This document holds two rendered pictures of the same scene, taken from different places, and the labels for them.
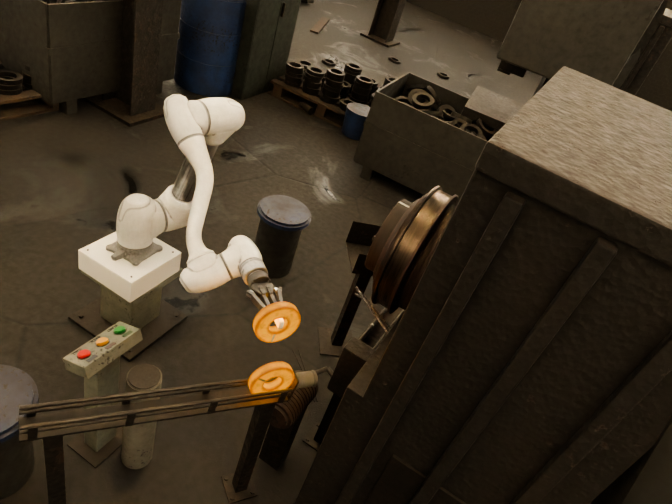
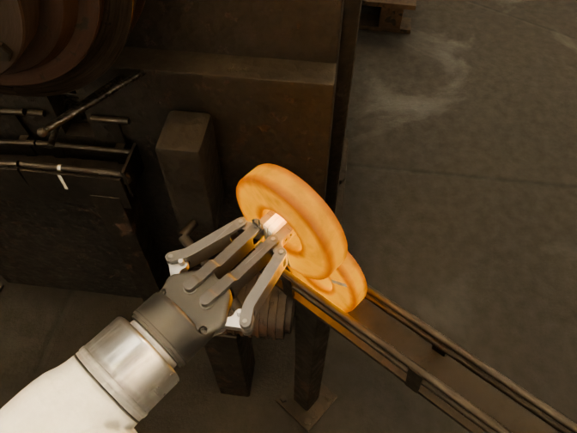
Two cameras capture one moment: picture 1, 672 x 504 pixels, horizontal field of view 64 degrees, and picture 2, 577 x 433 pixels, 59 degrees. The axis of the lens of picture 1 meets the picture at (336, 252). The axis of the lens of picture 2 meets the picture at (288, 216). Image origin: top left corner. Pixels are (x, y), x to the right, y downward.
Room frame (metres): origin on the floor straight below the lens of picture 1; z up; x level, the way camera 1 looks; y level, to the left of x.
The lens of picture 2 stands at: (1.30, 0.45, 1.40)
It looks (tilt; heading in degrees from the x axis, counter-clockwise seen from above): 54 degrees down; 259
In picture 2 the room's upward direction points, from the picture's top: straight up
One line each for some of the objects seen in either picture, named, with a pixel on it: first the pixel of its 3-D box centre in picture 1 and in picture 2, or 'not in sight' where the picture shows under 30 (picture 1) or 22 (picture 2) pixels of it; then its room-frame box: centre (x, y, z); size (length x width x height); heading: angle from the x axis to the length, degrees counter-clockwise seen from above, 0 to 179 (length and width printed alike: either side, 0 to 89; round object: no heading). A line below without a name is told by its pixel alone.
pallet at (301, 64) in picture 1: (340, 87); not in sight; (5.41, 0.52, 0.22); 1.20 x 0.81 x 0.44; 77
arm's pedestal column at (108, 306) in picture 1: (131, 296); not in sight; (1.81, 0.88, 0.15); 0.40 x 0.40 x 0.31; 73
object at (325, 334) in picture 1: (354, 293); not in sight; (2.16, -0.16, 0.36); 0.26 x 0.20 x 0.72; 17
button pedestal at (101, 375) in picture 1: (101, 394); not in sight; (1.16, 0.65, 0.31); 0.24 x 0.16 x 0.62; 162
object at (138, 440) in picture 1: (140, 418); not in sight; (1.15, 0.49, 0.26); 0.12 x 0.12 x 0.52
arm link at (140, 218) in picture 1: (138, 218); not in sight; (1.83, 0.87, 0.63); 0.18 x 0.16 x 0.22; 147
